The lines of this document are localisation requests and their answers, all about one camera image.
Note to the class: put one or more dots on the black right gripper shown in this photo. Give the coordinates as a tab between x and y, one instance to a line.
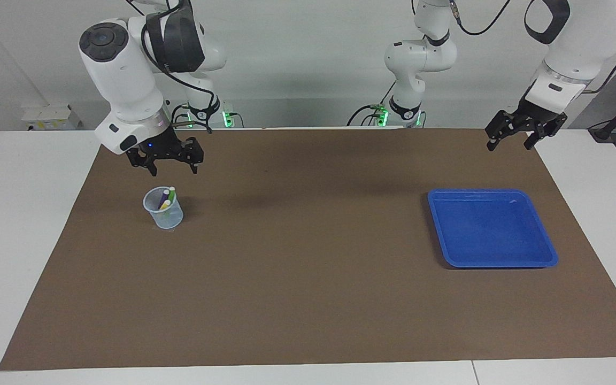
162	143

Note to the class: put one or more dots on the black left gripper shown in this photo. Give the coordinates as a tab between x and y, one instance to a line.
535	115

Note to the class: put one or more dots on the green pen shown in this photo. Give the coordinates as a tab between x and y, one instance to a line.
171	193

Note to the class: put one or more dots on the purple pen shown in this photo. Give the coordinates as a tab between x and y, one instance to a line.
163	198

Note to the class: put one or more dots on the yellow pen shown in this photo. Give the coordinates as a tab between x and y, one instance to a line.
165	205

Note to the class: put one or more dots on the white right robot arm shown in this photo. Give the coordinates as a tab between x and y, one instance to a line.
126	80

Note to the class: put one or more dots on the translucent plastic cup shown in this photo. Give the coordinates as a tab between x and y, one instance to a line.
166	218

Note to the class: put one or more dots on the blue plastic tray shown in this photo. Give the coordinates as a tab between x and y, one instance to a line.
492	230

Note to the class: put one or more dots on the white power strip box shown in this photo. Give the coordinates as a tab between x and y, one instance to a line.
48	117

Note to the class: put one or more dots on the brown table mat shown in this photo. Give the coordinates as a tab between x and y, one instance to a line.
308	278

